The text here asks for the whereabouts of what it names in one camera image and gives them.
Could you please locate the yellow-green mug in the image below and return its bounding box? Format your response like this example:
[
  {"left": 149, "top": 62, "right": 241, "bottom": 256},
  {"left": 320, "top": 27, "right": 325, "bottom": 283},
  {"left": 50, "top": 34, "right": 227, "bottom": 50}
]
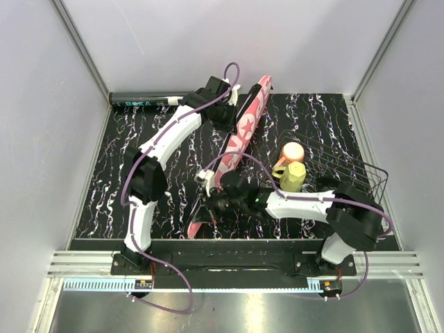
[{"left": 272, "top": 161, "right": 306, "bottom": 192}]

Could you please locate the pink mug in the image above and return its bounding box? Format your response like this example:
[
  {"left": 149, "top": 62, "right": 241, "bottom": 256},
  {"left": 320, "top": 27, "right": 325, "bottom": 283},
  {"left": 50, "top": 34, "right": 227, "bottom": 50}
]
[{"left": 274, "top": 142, "right": 305, "bottom": 168}]

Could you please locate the pink racket bag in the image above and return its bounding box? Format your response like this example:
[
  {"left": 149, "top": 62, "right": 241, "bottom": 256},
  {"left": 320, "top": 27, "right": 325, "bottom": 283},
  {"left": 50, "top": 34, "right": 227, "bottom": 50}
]
[{"left": 187, "top": 75, "right": 272, "bottom": 239}]

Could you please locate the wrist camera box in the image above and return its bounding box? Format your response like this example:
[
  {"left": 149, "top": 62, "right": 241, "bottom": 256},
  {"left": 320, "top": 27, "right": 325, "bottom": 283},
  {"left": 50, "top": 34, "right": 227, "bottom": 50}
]
[
  {"left": 194, "top": 169, "right": 216, "bottom": 197},
  {"left": 221, "top": 81, "right": 241, "bottom": 105}
]

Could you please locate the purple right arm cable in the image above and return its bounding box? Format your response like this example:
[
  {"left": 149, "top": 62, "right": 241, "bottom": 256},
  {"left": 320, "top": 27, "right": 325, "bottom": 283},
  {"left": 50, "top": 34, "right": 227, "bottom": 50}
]
[{"left": 199, "top": 151, "right": 393, "bottom": 301}]

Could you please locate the black base frame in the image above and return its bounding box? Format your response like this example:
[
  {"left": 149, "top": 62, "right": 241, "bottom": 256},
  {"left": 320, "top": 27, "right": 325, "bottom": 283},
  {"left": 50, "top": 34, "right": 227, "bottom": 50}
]
[{"left": 110, "top": 237, "right": 357, "bottom": 278}]

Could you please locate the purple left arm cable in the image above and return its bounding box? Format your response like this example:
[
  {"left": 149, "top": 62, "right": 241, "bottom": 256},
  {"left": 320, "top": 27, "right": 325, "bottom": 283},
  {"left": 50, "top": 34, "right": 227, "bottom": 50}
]
[{"left": 119, "top": 61, "right": 242, "bottom": 314}]

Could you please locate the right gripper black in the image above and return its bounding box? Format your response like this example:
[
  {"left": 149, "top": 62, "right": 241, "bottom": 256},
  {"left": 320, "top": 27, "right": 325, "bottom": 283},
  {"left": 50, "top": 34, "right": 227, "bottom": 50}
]
[{"left": 193, "top": 185, "right": 245, "bottom": 225}]

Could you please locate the black wire rack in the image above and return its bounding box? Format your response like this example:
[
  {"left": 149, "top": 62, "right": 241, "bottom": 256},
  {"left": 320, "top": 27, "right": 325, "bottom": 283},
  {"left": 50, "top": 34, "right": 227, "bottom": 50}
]
[{"left": 265, "top": 130, "right": 389, "bottom": 205}]

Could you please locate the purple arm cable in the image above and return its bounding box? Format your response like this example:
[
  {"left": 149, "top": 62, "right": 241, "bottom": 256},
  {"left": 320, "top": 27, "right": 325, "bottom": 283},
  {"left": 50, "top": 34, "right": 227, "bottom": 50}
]
[
  {"left": 119, "top": 61, "right": 242, "bottom": 314},
  {"left": 199, "top": 151, "right": 393, "bottom": 301}
]

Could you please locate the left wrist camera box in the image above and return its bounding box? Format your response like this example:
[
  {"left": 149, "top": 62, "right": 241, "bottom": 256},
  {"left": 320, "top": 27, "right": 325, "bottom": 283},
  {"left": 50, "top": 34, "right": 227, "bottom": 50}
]
[{"left": 221, "top": 81, "right": 241, "bottom": 105}]

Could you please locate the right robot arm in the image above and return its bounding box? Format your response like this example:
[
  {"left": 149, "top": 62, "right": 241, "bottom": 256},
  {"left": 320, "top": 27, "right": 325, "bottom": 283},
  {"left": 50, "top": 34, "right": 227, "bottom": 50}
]
[{"left": 196, "top": 170, "right": 383, "bottom": 276}]

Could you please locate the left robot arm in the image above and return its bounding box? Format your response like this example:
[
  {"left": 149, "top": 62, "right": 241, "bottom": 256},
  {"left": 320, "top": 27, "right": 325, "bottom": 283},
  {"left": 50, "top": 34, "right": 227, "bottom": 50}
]
[{"left": 121, "top": 76, "right": 240, "bottom": 275}]

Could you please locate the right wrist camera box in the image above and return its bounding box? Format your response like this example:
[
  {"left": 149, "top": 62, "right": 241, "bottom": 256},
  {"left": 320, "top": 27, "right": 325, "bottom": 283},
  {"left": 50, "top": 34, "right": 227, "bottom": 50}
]
[{"left": 194, "top": 169, "right": 216, "bottom": 197}]

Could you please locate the black shuttlecock tube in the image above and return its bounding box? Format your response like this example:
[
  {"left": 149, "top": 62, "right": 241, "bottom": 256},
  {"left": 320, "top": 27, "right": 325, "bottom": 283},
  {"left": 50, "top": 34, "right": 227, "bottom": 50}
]
[{"left": 108, "top": 92, "right": 189, "bottom": 107}]

